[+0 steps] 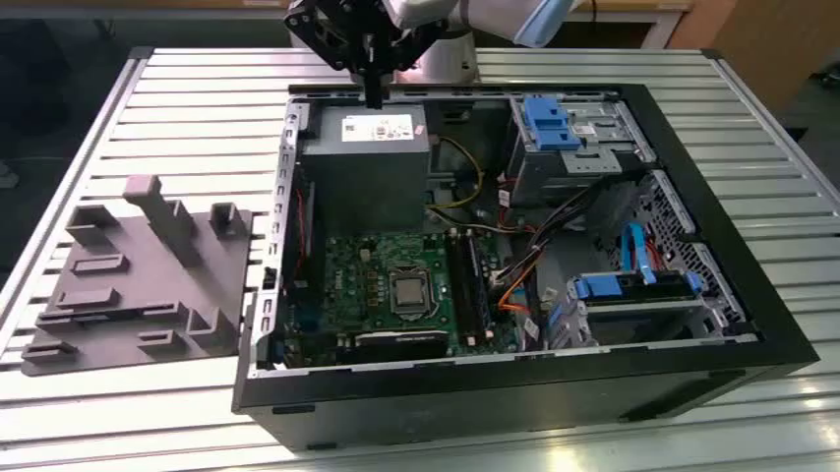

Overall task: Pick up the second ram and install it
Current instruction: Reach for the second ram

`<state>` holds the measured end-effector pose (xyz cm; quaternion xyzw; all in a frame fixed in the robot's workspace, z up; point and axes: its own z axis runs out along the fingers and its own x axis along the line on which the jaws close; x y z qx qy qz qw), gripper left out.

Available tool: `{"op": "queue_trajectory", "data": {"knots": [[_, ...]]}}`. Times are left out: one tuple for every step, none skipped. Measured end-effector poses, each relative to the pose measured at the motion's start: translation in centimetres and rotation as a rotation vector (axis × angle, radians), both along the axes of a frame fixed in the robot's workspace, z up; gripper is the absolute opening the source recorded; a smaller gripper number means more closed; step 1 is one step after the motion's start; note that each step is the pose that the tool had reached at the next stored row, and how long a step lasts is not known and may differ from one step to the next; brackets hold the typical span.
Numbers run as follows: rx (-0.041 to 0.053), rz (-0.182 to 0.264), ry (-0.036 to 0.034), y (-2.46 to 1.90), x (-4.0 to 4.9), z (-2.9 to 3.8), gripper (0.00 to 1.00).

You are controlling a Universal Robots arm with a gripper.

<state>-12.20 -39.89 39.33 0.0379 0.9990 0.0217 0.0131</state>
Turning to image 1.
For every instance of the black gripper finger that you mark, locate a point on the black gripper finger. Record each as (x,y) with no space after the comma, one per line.
(315,34)
(410,49)

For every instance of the black RAM stick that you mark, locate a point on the black RAM stick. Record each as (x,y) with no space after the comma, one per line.
(99,317)
(476,290)

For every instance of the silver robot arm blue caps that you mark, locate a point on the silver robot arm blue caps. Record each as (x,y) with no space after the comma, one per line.
(446,54)

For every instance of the black empty RAM slot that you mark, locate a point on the black empty RAM slot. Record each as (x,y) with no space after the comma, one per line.
(460,290)

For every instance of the blue plastic drive carrier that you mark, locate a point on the blue plastic drive carrier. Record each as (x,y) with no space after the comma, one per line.
(547,123)

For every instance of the grey power supply unit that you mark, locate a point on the grey power supply unit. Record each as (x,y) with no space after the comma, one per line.
(367,187)

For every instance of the grey metal drive cage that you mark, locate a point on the grey metal drive cage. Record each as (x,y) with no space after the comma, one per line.
(590,162)

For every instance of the white-legged wooden desk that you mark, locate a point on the white-legged wooden desk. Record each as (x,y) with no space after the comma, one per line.
(661,29)

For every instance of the green motherboard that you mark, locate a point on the green motherboard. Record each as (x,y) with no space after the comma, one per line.
(354,255)

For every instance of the silver CPU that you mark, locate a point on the silver CPU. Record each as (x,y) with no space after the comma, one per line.
(410,291)

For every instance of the wooden cabinet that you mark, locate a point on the wooden cabinet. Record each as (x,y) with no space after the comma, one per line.
(754,44)

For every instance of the thin metal locking lever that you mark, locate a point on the thin metal locking lever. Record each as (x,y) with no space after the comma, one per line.
(434,307)

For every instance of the grey plastic parts rack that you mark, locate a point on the grey plastic parts rack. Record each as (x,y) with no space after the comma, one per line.
(151,275)

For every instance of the grey metal stand foot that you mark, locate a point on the grey metal stand foot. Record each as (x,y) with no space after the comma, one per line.
(6,179)

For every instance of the hard disk in blue carrier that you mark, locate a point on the hard disk in blue carrier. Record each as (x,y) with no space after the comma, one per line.
(603,286)

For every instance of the black graphics card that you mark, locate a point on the black graphics card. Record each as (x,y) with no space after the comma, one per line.
(400,346)

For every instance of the grey metal disk bay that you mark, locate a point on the grey metal disk bay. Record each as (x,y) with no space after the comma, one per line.
(642,306)

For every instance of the black open PC case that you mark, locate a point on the black open PC case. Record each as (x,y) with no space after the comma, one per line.
(459,413)

